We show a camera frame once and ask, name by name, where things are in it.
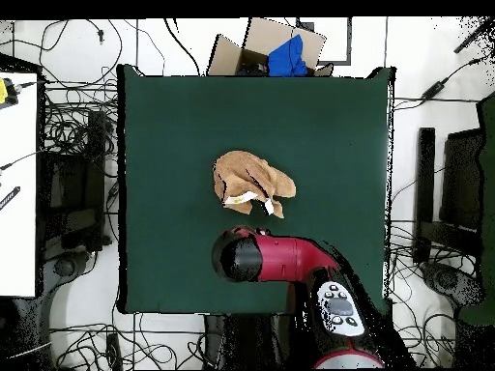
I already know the yellow and black device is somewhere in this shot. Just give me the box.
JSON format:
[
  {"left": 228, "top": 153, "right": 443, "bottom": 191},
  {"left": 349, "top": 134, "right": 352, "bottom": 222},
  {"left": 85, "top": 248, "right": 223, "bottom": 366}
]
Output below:
[{"left": 0, "top": 76, "right": 19, "bottom": 110}]

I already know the dark green fabric piece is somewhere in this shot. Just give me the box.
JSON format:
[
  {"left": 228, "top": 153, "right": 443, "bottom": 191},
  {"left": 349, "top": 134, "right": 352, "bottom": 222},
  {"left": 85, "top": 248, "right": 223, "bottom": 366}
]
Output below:
[{"left": 457, "top": 91, "right": 495, "bottom": 327}]

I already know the dark green table cloth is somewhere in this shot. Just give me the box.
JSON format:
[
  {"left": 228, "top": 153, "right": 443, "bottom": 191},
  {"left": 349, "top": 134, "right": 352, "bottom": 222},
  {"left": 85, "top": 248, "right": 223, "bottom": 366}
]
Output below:
[{"left": 116, "top": 64, "right": 395, "bottom": 315}]

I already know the black upright bar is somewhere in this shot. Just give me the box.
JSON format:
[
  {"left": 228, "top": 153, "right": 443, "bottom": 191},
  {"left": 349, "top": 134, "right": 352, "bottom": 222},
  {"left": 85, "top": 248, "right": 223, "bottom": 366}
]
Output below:
[{"left": 412, "top": 127, "right": 437, "bottom": 265}]

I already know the thin black cable with plug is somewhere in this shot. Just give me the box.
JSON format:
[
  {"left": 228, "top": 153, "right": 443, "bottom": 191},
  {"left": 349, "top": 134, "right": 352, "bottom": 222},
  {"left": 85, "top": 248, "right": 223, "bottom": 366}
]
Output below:
[{"left": 38, "top": 18, "right": 125, "bottom": 85}]

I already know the blue garment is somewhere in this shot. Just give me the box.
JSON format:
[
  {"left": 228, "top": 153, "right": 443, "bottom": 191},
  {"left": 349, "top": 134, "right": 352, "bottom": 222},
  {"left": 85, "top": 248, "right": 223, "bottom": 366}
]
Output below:
[{"left": 267, "top": 34, "right": 309, "bottom": 77}]

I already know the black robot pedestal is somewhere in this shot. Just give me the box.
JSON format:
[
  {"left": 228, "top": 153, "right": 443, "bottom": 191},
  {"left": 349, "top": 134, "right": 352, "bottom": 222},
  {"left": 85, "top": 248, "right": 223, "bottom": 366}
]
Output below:
[{"left": 203, "top": 313, "right": 296, "bottom": 370}]

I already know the black flat strip tool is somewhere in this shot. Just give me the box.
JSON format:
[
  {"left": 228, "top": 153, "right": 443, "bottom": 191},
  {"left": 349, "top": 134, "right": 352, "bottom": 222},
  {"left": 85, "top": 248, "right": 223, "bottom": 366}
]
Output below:
[{"left": 0, "top": 185, "right": 21, "bottom": 211}]

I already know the white desk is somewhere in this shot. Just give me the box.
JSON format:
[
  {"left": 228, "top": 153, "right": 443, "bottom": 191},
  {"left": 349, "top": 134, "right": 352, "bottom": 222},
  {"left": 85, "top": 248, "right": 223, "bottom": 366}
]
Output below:
[{"left": 0, "top": 71, "right": 39, "bottom": 298}]

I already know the tan terry towel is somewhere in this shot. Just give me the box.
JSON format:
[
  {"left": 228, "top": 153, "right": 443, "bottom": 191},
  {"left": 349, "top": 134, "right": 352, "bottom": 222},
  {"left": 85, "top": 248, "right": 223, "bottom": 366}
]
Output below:
[{"left": 212, "top": 150, "right": 298, "bottom": 220}]

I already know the dark square floor frame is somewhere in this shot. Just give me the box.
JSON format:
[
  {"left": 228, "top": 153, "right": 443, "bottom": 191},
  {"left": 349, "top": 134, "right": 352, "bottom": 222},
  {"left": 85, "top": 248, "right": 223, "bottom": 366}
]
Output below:
[{"left": 295, "top": 16, "right": 353, "bottom": 66}]

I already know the black power adapter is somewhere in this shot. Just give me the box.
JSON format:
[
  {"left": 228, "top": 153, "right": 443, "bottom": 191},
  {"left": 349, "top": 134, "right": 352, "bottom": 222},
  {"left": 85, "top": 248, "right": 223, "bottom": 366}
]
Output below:
[{"left": 421, "top": 80, "right": 446, "bottom": 100}]

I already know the open cardboard box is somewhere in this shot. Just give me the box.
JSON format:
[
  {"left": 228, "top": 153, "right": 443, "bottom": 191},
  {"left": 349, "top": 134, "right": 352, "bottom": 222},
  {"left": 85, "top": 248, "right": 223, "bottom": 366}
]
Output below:
[{"left": 207, "top": 16, "right": 335, "bottom": 77}]

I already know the black power strip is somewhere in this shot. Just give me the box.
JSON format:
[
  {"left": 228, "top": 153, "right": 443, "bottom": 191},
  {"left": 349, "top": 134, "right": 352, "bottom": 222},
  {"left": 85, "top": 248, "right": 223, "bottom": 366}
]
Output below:
[{"left": 105, "top": 332, "right": 124, "bottom": 370}]

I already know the black tripod leg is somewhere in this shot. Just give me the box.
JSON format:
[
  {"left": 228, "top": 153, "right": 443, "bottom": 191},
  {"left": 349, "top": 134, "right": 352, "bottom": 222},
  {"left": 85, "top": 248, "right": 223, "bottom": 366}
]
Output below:
[{"left": 453, "top": 16, "right": 495, "bottom": 54}]

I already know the thick black cable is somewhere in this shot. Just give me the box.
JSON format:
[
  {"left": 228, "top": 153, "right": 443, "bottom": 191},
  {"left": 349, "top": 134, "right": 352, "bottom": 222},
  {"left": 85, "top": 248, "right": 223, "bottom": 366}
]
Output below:
[{"left": 162, "top": 16, "right": 203, "bottom": 77}]

